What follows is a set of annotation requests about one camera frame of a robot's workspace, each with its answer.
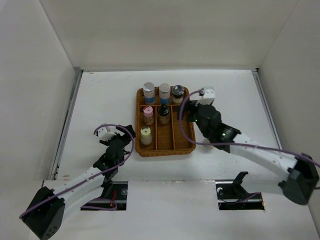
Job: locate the silver lid blue label jar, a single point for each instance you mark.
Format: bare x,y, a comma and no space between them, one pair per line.
149,93

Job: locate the black round cap spice bottle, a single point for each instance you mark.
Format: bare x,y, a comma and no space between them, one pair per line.
207,144

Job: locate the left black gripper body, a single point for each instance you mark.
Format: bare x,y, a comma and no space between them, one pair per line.
107,142

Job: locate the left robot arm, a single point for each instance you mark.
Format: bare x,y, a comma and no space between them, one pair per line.
49,207

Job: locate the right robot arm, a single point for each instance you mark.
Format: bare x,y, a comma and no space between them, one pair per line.
296,175

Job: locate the pink cap spice bottle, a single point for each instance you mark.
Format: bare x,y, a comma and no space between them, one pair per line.
148,115

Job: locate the grey lid grinder bottle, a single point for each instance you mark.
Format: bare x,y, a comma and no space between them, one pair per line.
178,94

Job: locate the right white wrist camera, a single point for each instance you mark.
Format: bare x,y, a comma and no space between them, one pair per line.
207,95

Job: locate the yellow cap spice bottle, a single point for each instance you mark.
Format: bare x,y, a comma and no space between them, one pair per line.
145,136

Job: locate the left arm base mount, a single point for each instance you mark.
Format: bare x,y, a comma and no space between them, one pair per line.
113,198

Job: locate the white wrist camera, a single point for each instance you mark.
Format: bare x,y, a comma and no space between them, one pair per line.
104,133
207,95

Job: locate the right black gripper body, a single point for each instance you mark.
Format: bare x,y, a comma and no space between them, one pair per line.
203,128

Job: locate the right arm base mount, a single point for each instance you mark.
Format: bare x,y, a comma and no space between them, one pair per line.
231,196

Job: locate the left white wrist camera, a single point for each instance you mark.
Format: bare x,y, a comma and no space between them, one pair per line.
104,133

